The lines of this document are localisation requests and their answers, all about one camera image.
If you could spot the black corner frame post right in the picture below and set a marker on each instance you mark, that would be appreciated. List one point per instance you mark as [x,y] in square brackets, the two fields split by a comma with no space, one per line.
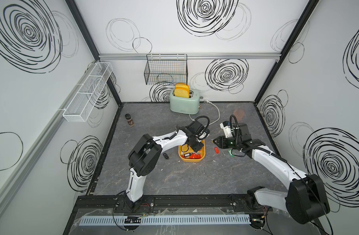
[311,5]

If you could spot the mint green toaster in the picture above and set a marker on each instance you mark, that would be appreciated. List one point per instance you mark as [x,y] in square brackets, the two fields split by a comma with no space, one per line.
[189,105]

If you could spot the black corner frame post left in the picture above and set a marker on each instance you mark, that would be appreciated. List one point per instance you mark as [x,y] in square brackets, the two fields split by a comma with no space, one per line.
[90,43]

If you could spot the orange toast slice back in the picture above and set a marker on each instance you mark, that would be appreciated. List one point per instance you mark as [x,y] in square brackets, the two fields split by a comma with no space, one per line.
[182,85]

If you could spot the yellow plastic storage box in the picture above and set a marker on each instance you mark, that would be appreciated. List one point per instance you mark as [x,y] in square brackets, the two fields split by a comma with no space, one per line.
[187,154]

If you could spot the white slotted cable duct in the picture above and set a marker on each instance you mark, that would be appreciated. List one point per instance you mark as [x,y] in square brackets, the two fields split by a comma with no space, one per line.
[208,219]

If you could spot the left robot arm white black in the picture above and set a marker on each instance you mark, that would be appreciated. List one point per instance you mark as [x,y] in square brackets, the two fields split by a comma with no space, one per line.
[144,156]

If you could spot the white mesh wall shelf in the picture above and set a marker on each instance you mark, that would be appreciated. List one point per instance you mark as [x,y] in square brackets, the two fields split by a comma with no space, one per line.
[84,101]

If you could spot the black wire wall basket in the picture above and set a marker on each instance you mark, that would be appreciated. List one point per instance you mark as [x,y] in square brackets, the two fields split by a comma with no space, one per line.
[166,68]

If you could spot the black corner frame post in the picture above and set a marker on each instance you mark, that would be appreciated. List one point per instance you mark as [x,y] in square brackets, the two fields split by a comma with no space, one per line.
[311,5]
[90,43]

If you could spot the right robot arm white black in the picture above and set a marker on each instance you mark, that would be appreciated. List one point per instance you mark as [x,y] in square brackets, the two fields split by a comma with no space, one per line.
[305,199]

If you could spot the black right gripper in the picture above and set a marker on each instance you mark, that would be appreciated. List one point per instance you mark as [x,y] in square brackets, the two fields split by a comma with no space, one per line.
[221,140]

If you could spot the spice bottle black cap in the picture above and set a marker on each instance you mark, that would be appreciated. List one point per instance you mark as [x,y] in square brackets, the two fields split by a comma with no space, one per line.
[129,119]

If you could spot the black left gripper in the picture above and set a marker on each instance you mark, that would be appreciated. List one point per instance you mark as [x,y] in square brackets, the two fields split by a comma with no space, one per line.
[196,148]

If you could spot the yellow toast slice front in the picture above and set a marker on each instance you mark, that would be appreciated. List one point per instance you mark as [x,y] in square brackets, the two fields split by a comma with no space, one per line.
[182,92]

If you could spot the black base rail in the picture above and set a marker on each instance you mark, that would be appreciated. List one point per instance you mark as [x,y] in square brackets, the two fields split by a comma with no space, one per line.
[154,203]

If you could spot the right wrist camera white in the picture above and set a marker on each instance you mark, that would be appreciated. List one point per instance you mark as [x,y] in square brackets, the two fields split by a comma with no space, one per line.
[225,126]

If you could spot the aluminium wall rail back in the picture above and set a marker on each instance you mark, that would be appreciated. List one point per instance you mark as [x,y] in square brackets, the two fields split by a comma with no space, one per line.
[188,56]

